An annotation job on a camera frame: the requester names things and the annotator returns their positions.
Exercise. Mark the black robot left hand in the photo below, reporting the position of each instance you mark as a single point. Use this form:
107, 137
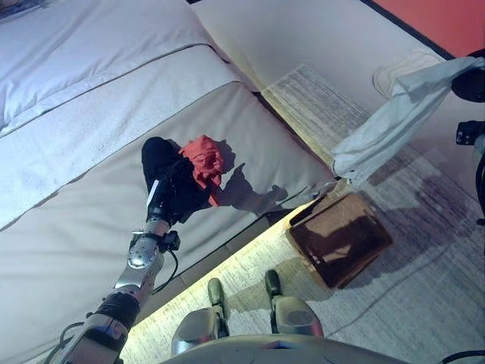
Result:
163, 197

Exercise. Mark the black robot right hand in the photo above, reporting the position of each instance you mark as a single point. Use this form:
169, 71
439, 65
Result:
471, 79

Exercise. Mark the black garment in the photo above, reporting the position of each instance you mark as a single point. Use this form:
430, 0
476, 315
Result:
155, 155

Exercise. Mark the red garment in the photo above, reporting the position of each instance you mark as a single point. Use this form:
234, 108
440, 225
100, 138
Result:
204, 155

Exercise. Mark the white garment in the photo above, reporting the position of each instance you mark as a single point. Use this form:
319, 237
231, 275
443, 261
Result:
394, 121

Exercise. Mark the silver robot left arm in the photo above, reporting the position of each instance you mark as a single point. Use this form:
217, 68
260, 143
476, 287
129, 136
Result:
142, 254

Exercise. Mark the brown wicker basket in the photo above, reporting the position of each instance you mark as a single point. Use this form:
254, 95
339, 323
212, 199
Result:
341, 242

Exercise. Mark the red glowing window panel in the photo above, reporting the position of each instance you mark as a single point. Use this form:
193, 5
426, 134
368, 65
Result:
435, 19

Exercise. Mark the small round pale mat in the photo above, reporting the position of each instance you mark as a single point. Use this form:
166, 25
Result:
390, 74

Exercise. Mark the beige bedspread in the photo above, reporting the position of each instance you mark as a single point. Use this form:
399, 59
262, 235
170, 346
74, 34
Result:
76, 246

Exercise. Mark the silver robot left leg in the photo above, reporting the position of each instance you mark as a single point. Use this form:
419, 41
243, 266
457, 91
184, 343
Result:
201, 330

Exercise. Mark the silver robot leg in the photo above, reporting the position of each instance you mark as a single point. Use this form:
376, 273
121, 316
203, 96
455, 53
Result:
201, 330
295, 314

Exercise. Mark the white duvet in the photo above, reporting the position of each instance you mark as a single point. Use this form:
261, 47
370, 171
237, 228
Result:
76, 49

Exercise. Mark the grey striped rug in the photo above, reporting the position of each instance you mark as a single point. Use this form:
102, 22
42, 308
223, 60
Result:
417, 246

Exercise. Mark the silver robot right leg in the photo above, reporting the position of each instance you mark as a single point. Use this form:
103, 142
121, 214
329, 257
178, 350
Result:
295, 314

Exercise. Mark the grey robot torso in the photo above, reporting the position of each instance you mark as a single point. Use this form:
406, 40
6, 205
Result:
265, 350

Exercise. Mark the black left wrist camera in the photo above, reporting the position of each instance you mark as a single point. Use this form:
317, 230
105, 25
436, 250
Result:
172, 241

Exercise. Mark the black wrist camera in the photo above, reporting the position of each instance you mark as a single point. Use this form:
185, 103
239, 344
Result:
466, 132
172, 241

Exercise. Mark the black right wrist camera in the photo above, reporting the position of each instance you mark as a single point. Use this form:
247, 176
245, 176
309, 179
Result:
466, 132

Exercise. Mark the upholstered bed frame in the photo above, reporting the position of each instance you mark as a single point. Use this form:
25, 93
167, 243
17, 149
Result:
212, 258

